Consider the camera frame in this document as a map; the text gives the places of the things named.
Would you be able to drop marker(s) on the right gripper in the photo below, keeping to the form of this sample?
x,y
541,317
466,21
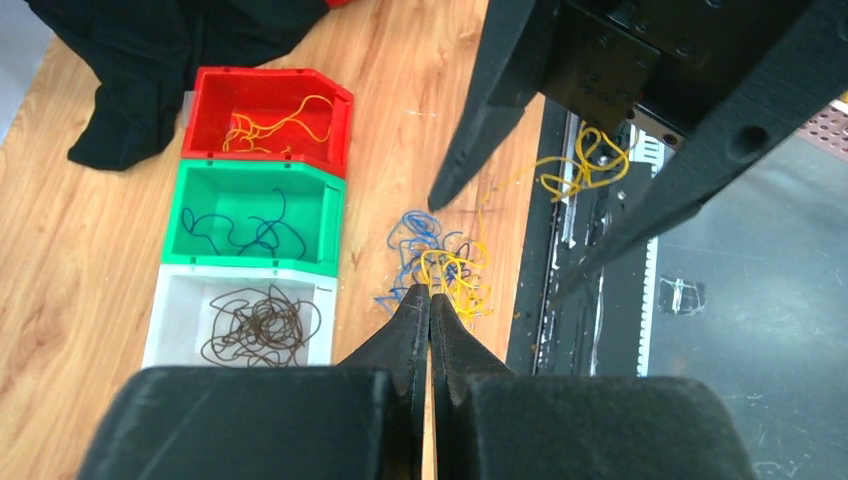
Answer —
x,y
663,66

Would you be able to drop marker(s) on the red sweater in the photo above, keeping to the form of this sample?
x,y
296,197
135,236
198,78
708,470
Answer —
x,y
333,4

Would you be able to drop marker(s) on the green plastic bin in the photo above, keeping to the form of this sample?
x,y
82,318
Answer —
x,y
251,214

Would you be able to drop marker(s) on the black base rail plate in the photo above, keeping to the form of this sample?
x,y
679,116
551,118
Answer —
x,y
579,311

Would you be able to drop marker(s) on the white plastic bin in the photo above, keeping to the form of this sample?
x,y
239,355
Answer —
x,y
240,317

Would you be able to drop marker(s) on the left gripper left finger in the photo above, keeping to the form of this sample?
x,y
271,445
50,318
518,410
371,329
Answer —
x,y
359,419

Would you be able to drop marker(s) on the red plastic bin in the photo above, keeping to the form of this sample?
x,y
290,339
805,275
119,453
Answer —
x,y
257,114

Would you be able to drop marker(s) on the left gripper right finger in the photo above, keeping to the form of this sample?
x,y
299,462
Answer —
x,y
493,423

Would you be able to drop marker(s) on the black shirt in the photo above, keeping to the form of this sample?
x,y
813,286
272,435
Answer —
x,y
146,54

